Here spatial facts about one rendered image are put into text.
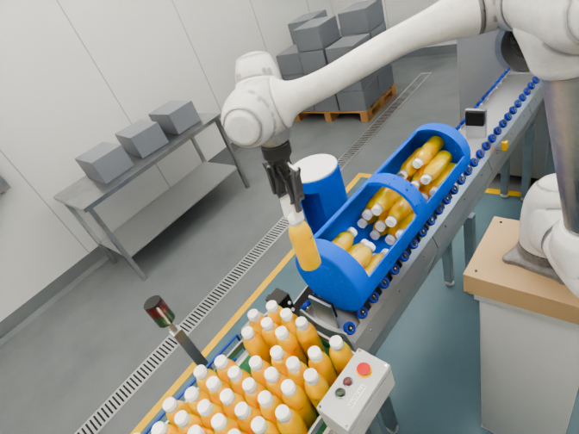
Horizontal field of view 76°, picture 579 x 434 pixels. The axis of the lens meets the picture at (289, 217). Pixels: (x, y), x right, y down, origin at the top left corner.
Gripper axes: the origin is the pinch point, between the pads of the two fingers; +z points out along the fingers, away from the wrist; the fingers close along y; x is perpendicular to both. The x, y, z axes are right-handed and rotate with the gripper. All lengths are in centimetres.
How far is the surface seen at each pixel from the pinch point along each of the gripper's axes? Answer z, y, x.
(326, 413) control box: 39, -27, 24
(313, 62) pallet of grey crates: 31, 283, -278
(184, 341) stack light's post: 46, 33, 37
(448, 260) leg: 108, 18, -114
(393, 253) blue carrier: 32.7, -9.0, -30.2
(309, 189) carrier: 40, 64, -58
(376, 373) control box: 37.2, -30.7, 8.0
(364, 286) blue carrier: 33.5, -10.5, -12.7
